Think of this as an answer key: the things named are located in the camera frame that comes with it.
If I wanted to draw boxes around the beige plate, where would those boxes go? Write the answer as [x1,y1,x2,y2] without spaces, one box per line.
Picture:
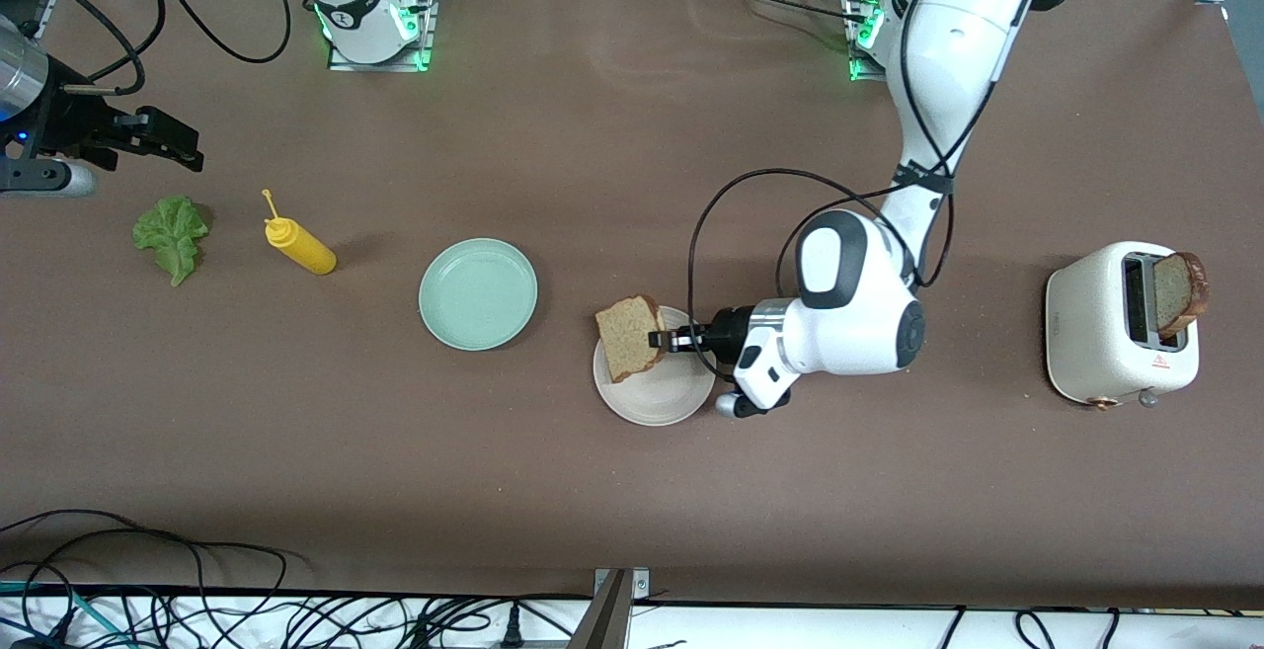
[592,304,718,428]

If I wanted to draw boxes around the teal cable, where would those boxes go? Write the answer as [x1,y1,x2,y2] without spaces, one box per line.
[0,580,134,649]

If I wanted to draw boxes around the yellow mustard squeeze bottle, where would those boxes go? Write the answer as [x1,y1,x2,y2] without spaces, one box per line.
[261,189,338,277]

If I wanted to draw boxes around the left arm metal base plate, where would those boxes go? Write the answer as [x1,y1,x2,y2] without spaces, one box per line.
[844,0,890,83]

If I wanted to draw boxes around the dark crust bread slice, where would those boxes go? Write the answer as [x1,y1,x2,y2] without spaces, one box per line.
[1150,252,1210,339]

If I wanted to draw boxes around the grey metal bracket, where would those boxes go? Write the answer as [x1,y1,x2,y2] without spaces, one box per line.
[568,567,653,649]

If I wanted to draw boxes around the white toaster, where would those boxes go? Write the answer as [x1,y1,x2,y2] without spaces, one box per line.
[1045,240,1201,411]

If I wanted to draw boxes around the light crust bread slice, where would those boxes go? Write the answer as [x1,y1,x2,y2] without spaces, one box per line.
[595,294,669,384]

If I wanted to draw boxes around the green lettuce leaf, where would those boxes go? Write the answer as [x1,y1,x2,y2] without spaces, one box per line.
[133,195,210,287]

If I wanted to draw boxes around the aluminium table edge rail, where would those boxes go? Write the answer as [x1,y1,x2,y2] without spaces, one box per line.
[20,0,65,42]

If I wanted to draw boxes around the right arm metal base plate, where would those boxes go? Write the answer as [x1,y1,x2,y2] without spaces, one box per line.
[326,0,440,72]

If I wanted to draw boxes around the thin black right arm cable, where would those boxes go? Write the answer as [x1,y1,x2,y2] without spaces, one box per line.
[20,0,149,92]

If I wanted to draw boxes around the mint green plate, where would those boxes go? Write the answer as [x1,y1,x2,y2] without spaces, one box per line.
[418,237,539,352]

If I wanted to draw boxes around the long black looped cable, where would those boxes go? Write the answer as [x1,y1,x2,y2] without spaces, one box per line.
[0,509,287,620]

